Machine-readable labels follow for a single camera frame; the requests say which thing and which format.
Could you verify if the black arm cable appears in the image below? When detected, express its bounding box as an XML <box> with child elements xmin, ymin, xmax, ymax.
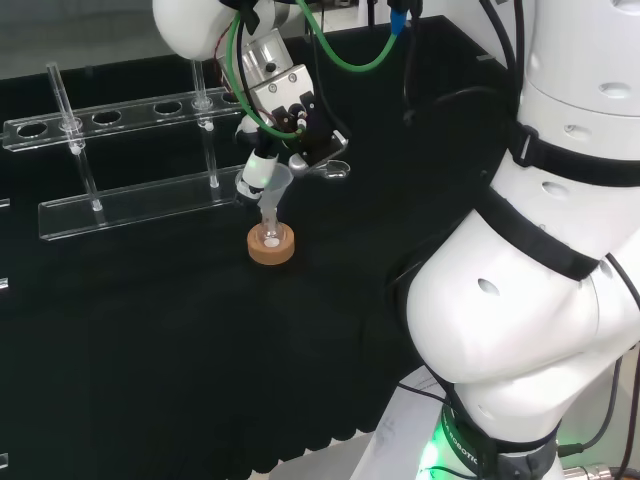
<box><xmin>477</xmin><ymin>0</ymin><xmax>527</xmax><ymax>106</ymax></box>

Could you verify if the cork ring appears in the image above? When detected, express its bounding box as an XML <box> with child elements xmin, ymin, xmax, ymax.
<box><xmin>246</xmin><ymin>224</ymin><xmax>296</xmax><ymax>267</ymax></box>

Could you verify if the black cloth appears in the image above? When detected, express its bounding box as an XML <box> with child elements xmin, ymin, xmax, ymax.
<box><xmin>0</xmin><ymin>14</ymin><xmax>524</xmax><ymax>480</ymax></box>

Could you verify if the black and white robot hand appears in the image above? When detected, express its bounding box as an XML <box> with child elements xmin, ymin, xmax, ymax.
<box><xmin>233</xmin><ymin>64</ymin><xmax>352</xmax><ymax>207</ymax></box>

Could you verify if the clear round-bottom flask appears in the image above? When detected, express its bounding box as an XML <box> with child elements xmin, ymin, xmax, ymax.
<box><xmin>259</xmin><ymin>209</ymin><xmax>284</xmax><ymax>251</ymax></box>

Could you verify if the black cable with blue plug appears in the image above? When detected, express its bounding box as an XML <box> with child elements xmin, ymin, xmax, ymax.
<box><xmin>387</xmin><ymin>0</ymin><xmax>419</xmax><ymax>126</ymax></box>

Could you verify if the clear plastic funnel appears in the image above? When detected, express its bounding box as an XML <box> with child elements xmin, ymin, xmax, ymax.
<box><xmin>256</xmin><ymin>166</ymin><xmax>294</xmax><ymax>227</ymax></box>

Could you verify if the green cable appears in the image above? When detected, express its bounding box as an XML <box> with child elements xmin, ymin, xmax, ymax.
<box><xmin>227</xmin><ymin>0</ymin><xmax>407</xmax><ymax>141</ymax></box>

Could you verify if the clear funnel stand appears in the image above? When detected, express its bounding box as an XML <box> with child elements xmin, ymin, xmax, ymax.
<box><xmin>2</xmin><ymin>61</ymin><xmax>251</xmax><ymax>243</ymax></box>

